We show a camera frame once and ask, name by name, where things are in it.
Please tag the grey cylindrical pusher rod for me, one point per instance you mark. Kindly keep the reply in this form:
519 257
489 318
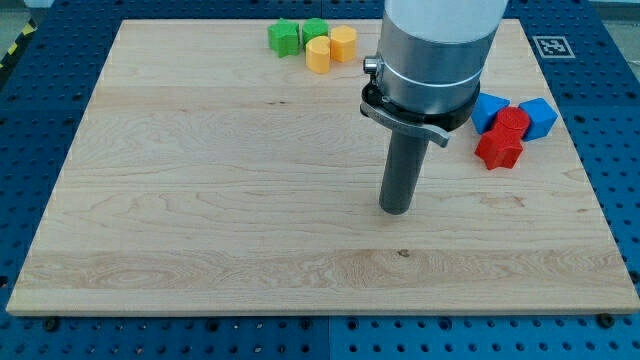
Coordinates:
402 169

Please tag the green star block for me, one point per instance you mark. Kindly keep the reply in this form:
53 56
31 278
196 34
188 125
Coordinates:
284 37

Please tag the black tool clamp with lever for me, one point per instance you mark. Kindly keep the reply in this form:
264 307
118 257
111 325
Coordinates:
432 127

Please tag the white fiducial marker tag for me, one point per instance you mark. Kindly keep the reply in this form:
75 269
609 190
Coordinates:
553 47

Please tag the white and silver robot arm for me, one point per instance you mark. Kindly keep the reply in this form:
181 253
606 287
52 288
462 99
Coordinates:
424 81

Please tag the red cylinder block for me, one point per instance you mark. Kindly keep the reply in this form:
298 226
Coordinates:
512 119

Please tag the blue triangular block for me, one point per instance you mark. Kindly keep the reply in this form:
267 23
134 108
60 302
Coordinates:
486 108

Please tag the yellow hexagon block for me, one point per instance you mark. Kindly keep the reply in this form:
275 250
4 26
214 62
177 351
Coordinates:
343 43

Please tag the wooden board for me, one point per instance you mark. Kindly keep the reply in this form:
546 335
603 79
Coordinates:
209 176

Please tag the green cylinder block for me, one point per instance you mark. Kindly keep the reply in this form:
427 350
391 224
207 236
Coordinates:
312 28

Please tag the red star block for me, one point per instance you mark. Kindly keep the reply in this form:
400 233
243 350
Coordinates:
500 147

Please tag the yellow heart block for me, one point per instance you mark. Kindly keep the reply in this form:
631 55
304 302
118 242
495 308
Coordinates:
318 54

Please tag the blue cube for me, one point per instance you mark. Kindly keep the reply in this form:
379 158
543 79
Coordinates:
542 118

